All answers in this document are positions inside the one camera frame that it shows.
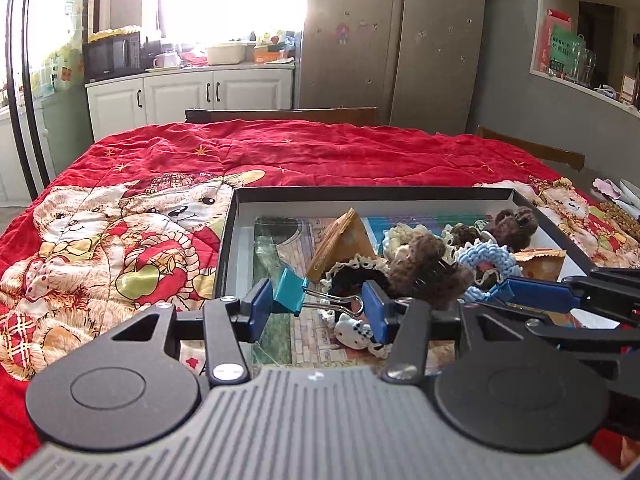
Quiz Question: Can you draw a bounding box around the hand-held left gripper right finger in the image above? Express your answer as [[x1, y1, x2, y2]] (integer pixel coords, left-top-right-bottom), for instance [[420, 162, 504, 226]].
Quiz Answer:
[[361, 280, 531, 386]]

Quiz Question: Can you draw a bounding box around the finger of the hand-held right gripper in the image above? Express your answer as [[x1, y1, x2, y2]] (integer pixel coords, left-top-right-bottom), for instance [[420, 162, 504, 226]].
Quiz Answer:
[[480, 305, 640, 361], [487, 266, 640, 317]]

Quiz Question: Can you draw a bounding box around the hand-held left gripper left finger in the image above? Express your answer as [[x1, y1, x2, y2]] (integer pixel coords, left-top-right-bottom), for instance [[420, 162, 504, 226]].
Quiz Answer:
[[112, 277, 275, 386]]

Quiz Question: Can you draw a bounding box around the teal binder clip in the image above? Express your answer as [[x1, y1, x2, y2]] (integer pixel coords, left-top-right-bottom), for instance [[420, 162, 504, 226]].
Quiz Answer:
[[272, 267, 365, 318]]

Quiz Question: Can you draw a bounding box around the gold triangular packet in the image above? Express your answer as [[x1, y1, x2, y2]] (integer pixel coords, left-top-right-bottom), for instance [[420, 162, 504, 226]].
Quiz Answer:
[[512, 247, 567, 283], [306, 210, 377, 281]]

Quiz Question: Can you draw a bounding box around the black scrunchie with white lace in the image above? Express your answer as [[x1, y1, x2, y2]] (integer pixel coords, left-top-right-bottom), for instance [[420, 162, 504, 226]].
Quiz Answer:
[[320, 254, 396, 358]]

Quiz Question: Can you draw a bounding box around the brown fuzzy hair claw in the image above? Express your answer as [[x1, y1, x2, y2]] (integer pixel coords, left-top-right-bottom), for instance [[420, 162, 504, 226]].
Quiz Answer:
[[487, 206, 540, 253], [387, 234, 473, 308]]

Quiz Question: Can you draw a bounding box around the light blue knitted scrunchie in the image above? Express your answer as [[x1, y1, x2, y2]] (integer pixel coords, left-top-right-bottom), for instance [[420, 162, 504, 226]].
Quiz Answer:
[[457, 240, 523, 303]]

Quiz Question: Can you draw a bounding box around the cream knitted scrunchie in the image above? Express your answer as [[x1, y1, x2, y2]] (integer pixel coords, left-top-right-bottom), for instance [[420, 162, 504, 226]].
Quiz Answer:
[[382, 224, 431, 256]]

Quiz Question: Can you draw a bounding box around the brown scrunchie with white lace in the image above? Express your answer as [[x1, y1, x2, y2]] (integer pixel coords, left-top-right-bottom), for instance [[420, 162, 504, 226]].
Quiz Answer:
[[442, 222, 496, 251]]

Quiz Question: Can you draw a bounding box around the shallow black box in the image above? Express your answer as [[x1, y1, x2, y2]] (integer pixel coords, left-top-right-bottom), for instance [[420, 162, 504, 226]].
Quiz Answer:
[[212, 186, 626, 361]]

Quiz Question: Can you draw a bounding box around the printed picture sheet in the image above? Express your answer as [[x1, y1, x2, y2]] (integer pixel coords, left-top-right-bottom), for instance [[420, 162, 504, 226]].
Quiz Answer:
[[252, 215, 493, 366]]

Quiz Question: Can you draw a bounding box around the red printed blanket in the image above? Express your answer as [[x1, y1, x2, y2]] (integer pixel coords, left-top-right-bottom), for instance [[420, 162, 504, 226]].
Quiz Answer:
[[0, 119, 640, 456]]

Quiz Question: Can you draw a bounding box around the white kitchen cabinet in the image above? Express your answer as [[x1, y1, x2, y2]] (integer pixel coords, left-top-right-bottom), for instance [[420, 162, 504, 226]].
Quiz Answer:
[[85, 62, 296, 143]]

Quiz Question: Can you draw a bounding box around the clear drinking glasses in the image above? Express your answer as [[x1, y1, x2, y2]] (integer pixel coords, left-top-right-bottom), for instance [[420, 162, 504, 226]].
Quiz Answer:
[[575, 47, 598, 86]]

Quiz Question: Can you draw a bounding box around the green sign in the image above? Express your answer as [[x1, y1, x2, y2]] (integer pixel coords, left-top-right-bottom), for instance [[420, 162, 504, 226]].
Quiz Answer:
[[547, 32, 586, 78]]

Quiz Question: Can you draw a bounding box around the beige container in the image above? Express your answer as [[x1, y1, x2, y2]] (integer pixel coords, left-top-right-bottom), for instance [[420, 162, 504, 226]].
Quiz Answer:
[[206, 42, 248, 66]]

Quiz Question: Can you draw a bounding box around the grey refrigerator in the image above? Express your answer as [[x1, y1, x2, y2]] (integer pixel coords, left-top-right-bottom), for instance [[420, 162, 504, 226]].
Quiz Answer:
[[295, 0, 488, 136]]

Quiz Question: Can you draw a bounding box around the red gift bag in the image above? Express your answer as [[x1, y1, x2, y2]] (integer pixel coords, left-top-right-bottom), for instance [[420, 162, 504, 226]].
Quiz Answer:
[[542, 9, 573, 73]]

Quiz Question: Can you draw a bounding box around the black microwave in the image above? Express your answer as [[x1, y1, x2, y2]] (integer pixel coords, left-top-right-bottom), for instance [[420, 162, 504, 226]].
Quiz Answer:
[[82, 31, 143, 82]]

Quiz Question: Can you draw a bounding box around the yellow fringed cloth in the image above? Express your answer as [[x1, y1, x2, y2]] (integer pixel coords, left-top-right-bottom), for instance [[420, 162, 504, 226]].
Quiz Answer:
[[87, 24, 142, 43]]

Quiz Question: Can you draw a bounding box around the small picture frame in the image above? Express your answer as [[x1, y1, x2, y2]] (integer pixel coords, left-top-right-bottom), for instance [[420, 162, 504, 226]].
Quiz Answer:
[[620, 75, 640, 106]]

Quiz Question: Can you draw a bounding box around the white wall shelf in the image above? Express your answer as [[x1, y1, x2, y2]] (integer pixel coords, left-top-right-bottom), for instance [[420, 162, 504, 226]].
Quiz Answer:
[[529, 0, 640, 111]]

